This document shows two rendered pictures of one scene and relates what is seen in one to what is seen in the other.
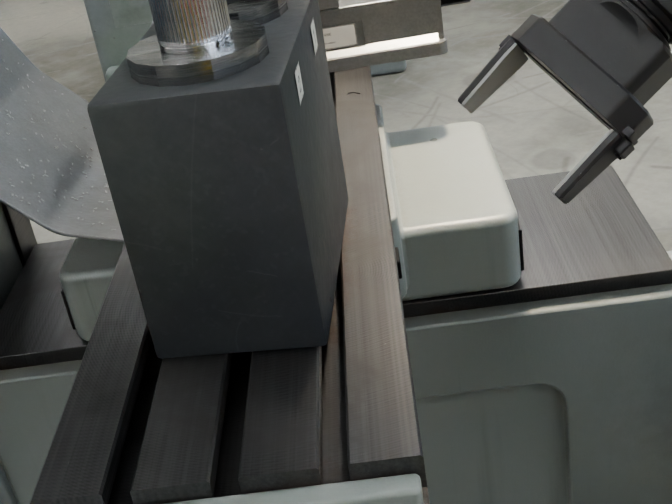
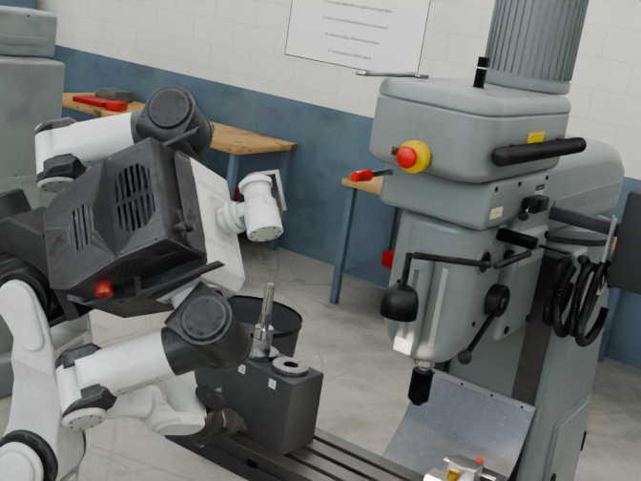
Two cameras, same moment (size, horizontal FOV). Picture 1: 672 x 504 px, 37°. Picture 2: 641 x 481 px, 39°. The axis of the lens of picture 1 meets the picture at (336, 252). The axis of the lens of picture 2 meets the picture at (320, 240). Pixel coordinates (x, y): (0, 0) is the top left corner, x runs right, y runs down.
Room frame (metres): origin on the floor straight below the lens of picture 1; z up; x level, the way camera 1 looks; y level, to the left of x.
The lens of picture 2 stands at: (1.69, -1.74, 2.02)
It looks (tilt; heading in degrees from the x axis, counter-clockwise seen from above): 15 degrees down; 118
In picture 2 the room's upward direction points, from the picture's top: 9 degrees clockwise
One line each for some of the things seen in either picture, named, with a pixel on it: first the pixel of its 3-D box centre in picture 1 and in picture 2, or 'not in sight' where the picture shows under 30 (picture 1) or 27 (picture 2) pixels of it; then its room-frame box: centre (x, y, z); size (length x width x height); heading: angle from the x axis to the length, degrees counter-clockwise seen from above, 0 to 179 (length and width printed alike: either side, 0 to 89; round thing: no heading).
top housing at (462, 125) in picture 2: not in sight; (473, 125); (1.06, 0.06, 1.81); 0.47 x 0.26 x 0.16; 86
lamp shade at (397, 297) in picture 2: not in sight; (401, 300); (1.07, -0.20, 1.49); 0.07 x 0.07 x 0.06
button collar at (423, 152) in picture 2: not in sight; (414, 156); (1.04, -0.19, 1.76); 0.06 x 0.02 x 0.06; 176
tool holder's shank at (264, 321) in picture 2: not in sight; (267, 305); (0.62, 0.07, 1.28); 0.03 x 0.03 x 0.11
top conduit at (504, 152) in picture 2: not in sight; (542, 150); (1.20, 0.07, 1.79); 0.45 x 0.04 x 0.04; 86
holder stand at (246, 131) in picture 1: (239, 153); (270, 394); (0.67, 0.06, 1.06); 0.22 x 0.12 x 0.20; 171
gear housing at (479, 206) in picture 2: not in sight; (467, 185); (1.06, 0.09, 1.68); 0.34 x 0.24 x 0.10; 86
